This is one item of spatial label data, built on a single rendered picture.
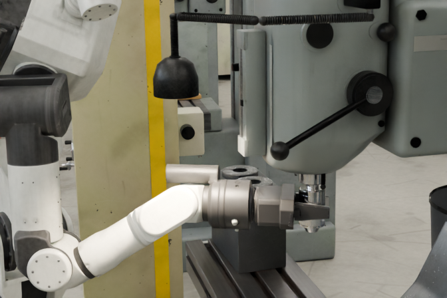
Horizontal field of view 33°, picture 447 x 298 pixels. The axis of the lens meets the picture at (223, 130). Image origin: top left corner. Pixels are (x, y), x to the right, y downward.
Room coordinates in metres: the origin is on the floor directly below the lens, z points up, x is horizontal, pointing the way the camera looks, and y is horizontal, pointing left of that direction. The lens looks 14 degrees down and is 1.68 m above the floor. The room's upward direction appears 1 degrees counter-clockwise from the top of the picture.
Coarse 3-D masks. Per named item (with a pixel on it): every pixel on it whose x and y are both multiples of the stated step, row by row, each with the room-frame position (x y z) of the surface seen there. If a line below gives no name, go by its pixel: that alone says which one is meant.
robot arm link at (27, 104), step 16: (0, 96) 1.27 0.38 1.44; (16, 96) 1.27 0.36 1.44; (32, 96) 1.27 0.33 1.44; (0, 112) 1.26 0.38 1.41; (16, 112) 1.26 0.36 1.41; (32, 112) 1.26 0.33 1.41; (0, 128) 1.26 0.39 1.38; (16, 128) 1.26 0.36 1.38; (32, 128) 1.26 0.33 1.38; (16, 144) 1.26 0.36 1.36; (32, 144) 1.26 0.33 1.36; (48, 144) 1.27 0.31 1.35; (16, 160) 1.26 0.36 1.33; (32, 160) 1.25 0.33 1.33; (48, 160) 1.27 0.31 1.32
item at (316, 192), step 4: (304, 184) 1.27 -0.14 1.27; (320, 184) 1.27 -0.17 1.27; (300, 188) 1.25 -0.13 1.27; (304, 188) 1.25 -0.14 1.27; (308, 188) 1.25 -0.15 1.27; (320, 188) 1.25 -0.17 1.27; (300, 192) 1.25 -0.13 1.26; (304, 192) 1.24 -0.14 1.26; (308, 192) 1.24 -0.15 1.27; (312, 192) 1.24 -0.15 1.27; (316, 192) 1.24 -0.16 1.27; (320, 192) 1.24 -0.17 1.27; (324, 192) 1.25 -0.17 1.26; (312, 196) 1.24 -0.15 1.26; (316, 196) 1.24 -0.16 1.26
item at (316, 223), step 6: (300, 198) 1.25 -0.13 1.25; (306, 198) 1.24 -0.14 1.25; (312, 198) 1.24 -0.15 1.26; (318, 198) 1.24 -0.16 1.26; (324, 198) 1.25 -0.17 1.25; (318, 204) 1.24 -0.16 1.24; (324, 204) 1.25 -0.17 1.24; (300, 222) 1.25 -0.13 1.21; (306, 222) 1.24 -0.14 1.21; (312, 222) 1.24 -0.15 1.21; (318, 222) 1.24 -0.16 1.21; (324, 222) 1.25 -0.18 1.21; (312, 228) 1.24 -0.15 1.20
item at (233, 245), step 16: (224, 176) 1.75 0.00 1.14; (240, 176) 1.73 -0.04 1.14; (256, 176) 1.72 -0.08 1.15; (256, 224) 1.62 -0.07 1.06; (224, 240) 1.70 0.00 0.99; (240, 240) 1.60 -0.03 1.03; (256, 240) 1.62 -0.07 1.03; (272, 240) 1.63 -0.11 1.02; (240, 256) 1.60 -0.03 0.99; (256, 256) 1.62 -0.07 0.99; (272, 256) 1.63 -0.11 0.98; (240, 272) 1.60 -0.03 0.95
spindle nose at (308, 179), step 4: (300, 176) 1.25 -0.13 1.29; (304, 176) 1.24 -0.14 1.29; (308, 176) 1.24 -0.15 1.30; (312, 176) 1.24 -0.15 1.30; (316, 176) 1.24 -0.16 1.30; (320, 176) 1.24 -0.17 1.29; (300, 180) 1.25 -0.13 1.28; (304, 180) 1.24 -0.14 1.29; (308, 180) 1.24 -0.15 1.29; (312, 180) 1.24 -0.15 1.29; (316, 180) 1.24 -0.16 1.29; (320, 180) 1.24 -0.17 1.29; (308, 184) 1.24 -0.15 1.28; (312, 184) 1.24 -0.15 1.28; (316, 184) 1.24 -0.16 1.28
